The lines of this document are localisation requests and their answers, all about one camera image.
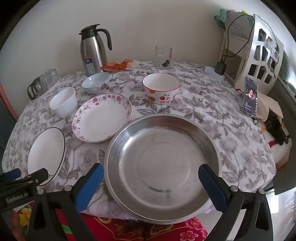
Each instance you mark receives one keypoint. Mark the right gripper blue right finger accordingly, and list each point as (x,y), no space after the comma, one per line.
(229,203)

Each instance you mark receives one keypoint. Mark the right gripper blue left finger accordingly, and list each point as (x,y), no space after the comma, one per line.
(76,198)

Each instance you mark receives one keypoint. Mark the large steel basin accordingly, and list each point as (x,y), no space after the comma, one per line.
(151,168)

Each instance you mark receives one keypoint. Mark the floral rim white plate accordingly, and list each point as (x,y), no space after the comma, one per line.
(99,118)

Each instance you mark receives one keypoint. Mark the white square bowl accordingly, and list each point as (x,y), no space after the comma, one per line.
(64,103)

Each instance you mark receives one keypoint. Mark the pale blue ceramic bowl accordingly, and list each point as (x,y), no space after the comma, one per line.
(96,83)

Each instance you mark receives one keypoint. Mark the red rim strawberry bowl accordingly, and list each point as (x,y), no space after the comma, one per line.
(160,88)

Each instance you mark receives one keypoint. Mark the red floral cloth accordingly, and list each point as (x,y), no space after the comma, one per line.
(104,228)

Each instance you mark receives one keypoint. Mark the floral grey tablecloth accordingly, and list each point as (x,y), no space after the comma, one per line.
(243,149)

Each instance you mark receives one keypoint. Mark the smartphone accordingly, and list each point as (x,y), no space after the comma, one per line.
(250,97)

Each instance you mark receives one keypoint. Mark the small drinking glass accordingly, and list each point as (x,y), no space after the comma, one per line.
(53,77)

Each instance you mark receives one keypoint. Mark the white power strip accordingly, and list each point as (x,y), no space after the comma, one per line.
(211,72)

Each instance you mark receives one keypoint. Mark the black power adapter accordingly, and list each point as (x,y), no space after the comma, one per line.
(220,68)

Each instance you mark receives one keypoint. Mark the left orange snack packet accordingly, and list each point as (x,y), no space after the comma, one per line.
(111,67)

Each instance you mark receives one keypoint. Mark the orange snack packet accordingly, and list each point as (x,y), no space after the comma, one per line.
(111,67)
(128,64)

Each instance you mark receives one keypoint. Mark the white plastic chair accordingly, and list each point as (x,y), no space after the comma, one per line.
(263,57)

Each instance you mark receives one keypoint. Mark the right orange snack packet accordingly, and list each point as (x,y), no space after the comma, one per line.
(128,64)

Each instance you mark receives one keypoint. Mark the dark hair clip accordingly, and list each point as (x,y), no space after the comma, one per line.
(166,63)

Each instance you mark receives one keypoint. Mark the stainless steel thermos jug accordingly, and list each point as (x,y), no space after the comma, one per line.
(92,49)

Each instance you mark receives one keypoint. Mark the glass mug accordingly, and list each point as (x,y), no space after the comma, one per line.
(162,53)

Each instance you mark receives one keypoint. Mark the white shelf unit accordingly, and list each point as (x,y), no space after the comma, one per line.
(236,40)

